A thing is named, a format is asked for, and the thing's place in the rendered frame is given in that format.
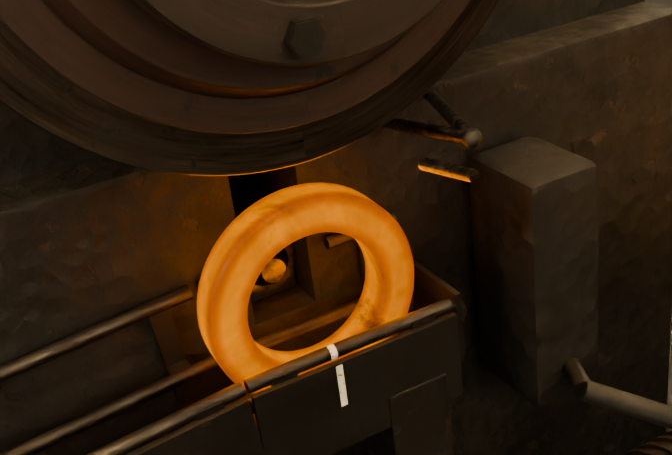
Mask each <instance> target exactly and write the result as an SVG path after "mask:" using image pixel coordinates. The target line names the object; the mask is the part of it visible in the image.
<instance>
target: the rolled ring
mask: <svg viewBox="0 0 672 455"><path fill-rule="evenodd" d="M322 232H336V233H342V234H345V235H348V236H351V237H353V238H354V239H355V240H356V241H357V243H358V245H359V246H360V248H361V250H362V253H363V256H364V260H365V282H364V287H363V291H362V294H361V296H360V299H359V301H358V303H357V305H356V307H355V309H354V311H353V312H352V314H351V315H350V316H349V318H348V319H347V320H346V321H345V323H344V324H343V325H342V326H341V327H340V328H339V329H338V330H337V331H335V332H334V333H333V334H332V335H330V336H329V337H328V338H326V339H324V340H323V341H321V342H319V343H317V344H315V345H313V346H310V347H307V348H304V349H300V350H295V351H276V350H272V349H269V348H266V347H264V346H262V345H260V344H258V343H257V342H255V341H254V340H253V338H252V336H251V333H250V330H249V326H248V317H247V311H248V303H249V299H250V295H251V292H252V289H253V287H254V284H255V282H256V280H257V278H258V277H259V275H260V273H261V272H262V270H263V269H264V268H265V266H266V265H267V264H268V263H269V262H270V260H271V259H272V258H273V257H274V256H275V255H276V254H278V253H279V252H280V251H281V250H282V249H284V248H285V247H287V246H288V245H290V244H291V243H293V242H295V241H297V240H299V239H301V238H303V237H306V236H309V235H312V234H316V233H322ZM413 289H414V262H413V256H412V252H411V249H410V245H409V242H408V240H407V238H406V235H405V233H404V232H403V230H402V228H401V227H400V225H399V224H398V222H397V221H396V220H395V219H394V218H393V217H392V216H391V215H390V214H389V213H388V212H387V211H386V210H385V209H383V208H382V207H381V206H379V205H378V204H376V203H375V202H374V201H372V200H371V199H369V198H368V197H366V196H365V195H363V194H362V193H360V192H358V191H356V190H354V189H351V188H349V187H346V186H343V185H338V184H333V183H322V182H317V183H305V184H299V185H294V186H290V187H287V188H284V189H281V190H278V191H276V192H274V193H271V194H269V195H267V196H265V197H263V198H262V199H260V200H258V201H257V202H255V203H254V204H252V205H251V206H250V207H248V208H247V209H246V210H244V211H243V212H242V213H241V214H240V215H239V216H237V217H236V218H235V219H234V220H233V221H232V222H231V224H230V225H229V226H228V227H227V228H226V229H225V230H224V232H223V233H222V234H221V236H220V237H219V239H218V240H217V241H216V243H215V245H214V246H213V248H212V250H211V252H210V254H209V256H208V258H207V260H206V262H205V265H204V268H203V271H202V274H201V277H200V281H199V286H198V293H197V318H198V324H199V328H200V332H201V335H202V338H203V340H204V342H205V344H206V346H207V348H208V350H209V351H210V353H211V354H212V356H213V357H214V359H215V360H216V361H217V363H218V364H219V366H220V367H221V369H222V370H223V371H224V373H225V374H226V375H227V376H228V377H229V378H230V379H231V380H232V381H233V382H234V383H237V382H240V383H241V385H242V386H243V388H244V390H246V388H245V386H244V379H246V378H249V377H251V376H254V375H256V374H259V373H261V372H264V371H266V370H269V369H271V368H274V367H276V366H279V365H281V364H284V363H286V362H288V361H291V360H293V359H296V358H298V357H301V356H303V355H306V354H308V353H311V352H313V351H316V350H318V349H321V348H323V347H325V346H327V345H329V344H333V343H336V342H338V341H341V340H343V339H346V338H348V337H351V336H353V335H356V334H358V333H361V332H363V331H366V330H368V329H371V328H373V327H376V326H378V325H381V324H383V323H386V322H388V321H391V320H393V319H396V318H398V317H401V316H403V315H405V314H407V313H408V310H409V307H410V304H411V300H412V295H413Z"/></svg>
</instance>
